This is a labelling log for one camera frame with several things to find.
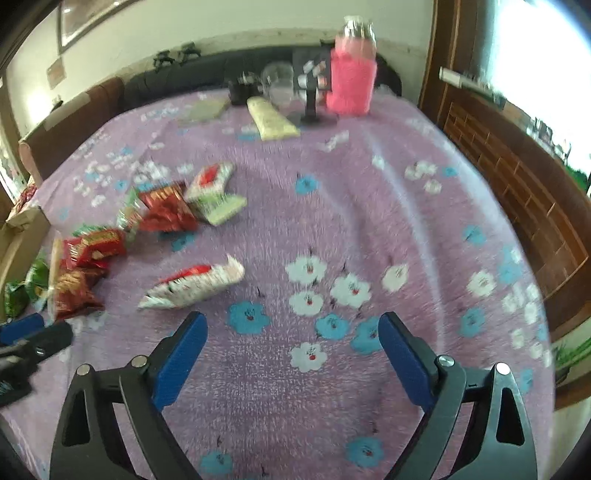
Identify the green pea snack packet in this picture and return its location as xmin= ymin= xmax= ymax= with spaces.
xmin=4 ymin=259 xmax=49 ymax=319

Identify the dark red gold-lettered snack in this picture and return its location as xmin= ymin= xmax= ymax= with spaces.
xmin=52 ymin=268 xmax=107 ymax=322

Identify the beige biscuit packet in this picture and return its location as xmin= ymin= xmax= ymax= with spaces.
xmin=47 ymin=232 xmax=63 ymax=296

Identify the cardboard tray box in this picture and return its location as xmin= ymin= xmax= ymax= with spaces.
xmin=0 ymin=206 xmax=50 ymax=321

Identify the red snack with yellow label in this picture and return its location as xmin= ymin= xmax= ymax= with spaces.
xmin=63 ymin=228 xmax=126 ymax=270

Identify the white red long snack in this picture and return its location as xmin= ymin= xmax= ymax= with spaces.
xmin=137 ymin=255 xmax=245 ymax=310

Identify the clear green pastry packet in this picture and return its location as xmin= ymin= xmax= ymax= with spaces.
xmin=116 ymin=187 xmax=147 ymax=243

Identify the dark red snack packet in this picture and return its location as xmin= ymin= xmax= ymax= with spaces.
xmin=139 ymin=181 xmax=198 ymax=232

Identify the brown armchair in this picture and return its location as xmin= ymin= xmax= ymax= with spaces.
xmin=19 ymin=77 xmax=124 ymax=187

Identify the cream green snack packet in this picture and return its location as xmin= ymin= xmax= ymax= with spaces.
xmin=191 ymin=194 xmax=247 ymax=226

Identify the white red snack packet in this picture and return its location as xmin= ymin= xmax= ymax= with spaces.
xmin=184 ymin=162 xmax=235 ymax=202

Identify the purple floral tablecloth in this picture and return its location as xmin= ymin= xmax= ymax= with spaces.
xmin=4 ymin=94 xmax=554 ymax=479

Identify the olive green pouch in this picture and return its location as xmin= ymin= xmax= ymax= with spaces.
xmin=177 ymin=99 xmax=229 ymax=126

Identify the cream tube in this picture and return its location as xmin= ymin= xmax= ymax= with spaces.
xmin=246 ymin=97 xmax=301 ymax=141

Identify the black mug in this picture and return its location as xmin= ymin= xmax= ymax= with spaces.
xmin=228 ymin=72 xmax=263 ymax=106

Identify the black sofa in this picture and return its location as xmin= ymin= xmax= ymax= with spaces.
xmin=123 ymin=44 xmax=403 ymax=112

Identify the clear plastic cup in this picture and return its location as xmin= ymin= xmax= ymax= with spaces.
xmin=260 ymin=62 xmax=294 ymax=107

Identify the pink covered bottle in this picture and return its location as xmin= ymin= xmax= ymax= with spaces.
xmin=325 ymin=16 xmax=378 ymax=116

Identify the black phone stand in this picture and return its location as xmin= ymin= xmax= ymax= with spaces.
xmin=290 ymin=46 xmax=338 ymax=127

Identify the framed wall picture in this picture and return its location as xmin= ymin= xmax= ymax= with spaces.
xmin=57 ymin=0 xmax=137 ymax=54

